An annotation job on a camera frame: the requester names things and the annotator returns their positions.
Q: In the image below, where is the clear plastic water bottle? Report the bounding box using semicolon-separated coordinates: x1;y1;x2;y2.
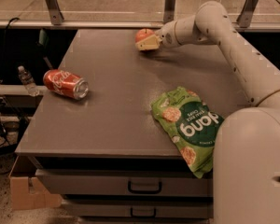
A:
18;65;39;97

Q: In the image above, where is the metal railing post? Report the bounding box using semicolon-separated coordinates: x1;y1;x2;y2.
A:
236;0;259;28
163;0;175;23
45;0;63;25

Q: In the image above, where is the grey drawer cabinet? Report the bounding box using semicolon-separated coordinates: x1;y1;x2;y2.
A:
17;30;247;224

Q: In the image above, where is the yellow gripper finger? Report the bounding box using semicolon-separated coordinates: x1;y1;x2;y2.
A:
135;34;161;51

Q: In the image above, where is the lower grey drawer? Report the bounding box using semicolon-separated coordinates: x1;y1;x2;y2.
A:
62;200;213;218

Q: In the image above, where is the grey drawer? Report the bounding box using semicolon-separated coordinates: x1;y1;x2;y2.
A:
35;169;213;197
62;200;213;218

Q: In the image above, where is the black cable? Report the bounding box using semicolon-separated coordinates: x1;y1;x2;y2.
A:
0;17;21;175

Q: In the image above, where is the cardboard box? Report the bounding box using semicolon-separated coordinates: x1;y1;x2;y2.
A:
9;157;62;210

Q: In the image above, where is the middle metal railing post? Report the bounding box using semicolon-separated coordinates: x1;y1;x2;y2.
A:
163;0;175;23

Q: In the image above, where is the upper grey drawer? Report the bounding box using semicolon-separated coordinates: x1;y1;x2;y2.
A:
35;169;213;197

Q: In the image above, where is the green rice chips bag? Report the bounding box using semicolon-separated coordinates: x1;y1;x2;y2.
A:
151;87;224;178

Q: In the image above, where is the red cola can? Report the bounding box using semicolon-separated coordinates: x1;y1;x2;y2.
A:
43;69;89;100

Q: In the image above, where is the green handled tool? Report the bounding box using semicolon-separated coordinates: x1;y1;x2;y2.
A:
36;29;53;70

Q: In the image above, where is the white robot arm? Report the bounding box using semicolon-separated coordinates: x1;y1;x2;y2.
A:
135;1;280;224

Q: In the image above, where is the red apple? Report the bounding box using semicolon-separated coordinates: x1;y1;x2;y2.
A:
135;28;154;42

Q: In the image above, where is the left metal railing post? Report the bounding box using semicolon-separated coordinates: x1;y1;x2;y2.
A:
45;0;63;25

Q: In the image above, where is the right metal railing post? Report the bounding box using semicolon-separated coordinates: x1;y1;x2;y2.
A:
236;0;259;28

